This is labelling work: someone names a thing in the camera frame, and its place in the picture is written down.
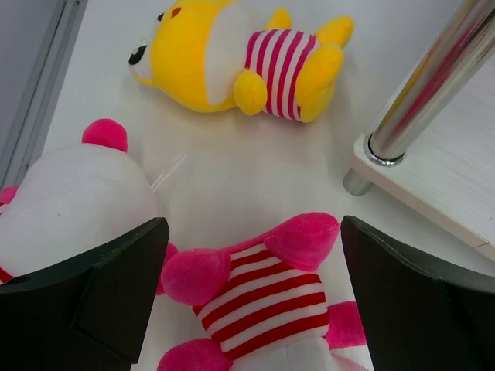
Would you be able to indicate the white pink plush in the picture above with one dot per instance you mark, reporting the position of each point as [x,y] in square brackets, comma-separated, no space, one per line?
[74,199]
[263,304]

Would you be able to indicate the white two-tier shelf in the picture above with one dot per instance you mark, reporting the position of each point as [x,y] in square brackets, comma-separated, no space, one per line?
[432,146]

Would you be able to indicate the yellow plush toy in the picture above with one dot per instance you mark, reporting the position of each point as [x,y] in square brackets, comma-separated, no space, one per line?
[209,57]

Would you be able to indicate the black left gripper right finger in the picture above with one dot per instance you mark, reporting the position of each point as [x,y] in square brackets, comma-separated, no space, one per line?
[419,312]

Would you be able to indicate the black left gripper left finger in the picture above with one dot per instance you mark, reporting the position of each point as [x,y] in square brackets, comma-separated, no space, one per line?
[89,312]

